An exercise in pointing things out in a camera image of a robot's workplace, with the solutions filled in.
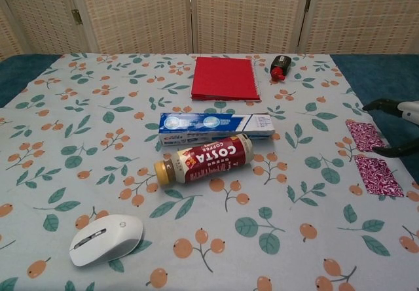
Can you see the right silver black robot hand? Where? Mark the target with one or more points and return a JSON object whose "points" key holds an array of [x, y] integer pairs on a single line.
{"points": [[383, 105]]}

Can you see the woven folding screen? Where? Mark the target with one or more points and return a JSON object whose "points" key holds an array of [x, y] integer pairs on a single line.
{"points": [[245, 13]]}

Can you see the black car key red tassel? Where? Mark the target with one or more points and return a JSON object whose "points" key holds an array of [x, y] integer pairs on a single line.
{"points": [[281, 67]]}

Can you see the red spiral notebook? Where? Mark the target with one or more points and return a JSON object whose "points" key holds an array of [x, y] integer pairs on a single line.
{"points": [[224, 76]]}

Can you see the blue white toothpaste box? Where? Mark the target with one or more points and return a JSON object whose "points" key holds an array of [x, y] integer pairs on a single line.
{"points": [[209, 126]]}

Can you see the Costa coffee bottle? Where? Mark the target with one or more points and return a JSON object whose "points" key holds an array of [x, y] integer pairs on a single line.
{"points": [[209, 160]]}

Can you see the floral print tablecloth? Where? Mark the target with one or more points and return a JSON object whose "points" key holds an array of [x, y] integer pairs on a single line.
{"points": [[131, 173]]}

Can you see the white computer mouse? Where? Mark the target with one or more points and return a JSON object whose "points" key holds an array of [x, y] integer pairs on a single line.
{"points": [[104, 238]]}

